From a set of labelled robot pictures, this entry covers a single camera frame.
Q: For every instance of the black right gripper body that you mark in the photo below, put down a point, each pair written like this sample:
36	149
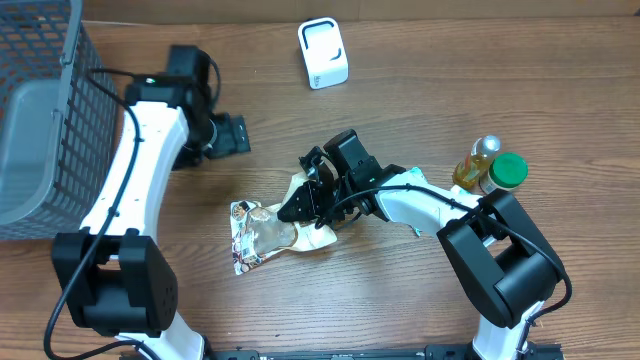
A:
334	190

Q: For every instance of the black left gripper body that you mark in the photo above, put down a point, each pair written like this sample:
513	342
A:
232	136

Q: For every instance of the brown patterned snack bag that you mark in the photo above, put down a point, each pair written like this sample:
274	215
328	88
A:
257	235

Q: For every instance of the clear plastic bottle grey cap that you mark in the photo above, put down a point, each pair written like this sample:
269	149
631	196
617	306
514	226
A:
468	172

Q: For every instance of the green lid jar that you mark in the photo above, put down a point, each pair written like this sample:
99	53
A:
507	172

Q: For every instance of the mint green wipes pack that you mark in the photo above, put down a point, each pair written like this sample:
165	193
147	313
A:
416	178

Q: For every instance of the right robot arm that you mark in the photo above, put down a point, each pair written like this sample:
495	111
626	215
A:
506	267

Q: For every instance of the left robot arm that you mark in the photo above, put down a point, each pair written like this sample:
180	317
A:
113	276

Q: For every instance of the white barcode scanner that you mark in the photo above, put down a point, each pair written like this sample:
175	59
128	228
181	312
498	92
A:
323	52

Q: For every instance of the dark grey plastic basket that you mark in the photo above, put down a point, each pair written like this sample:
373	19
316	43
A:
57	129

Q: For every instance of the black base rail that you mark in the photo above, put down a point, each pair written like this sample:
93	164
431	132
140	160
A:
340	355

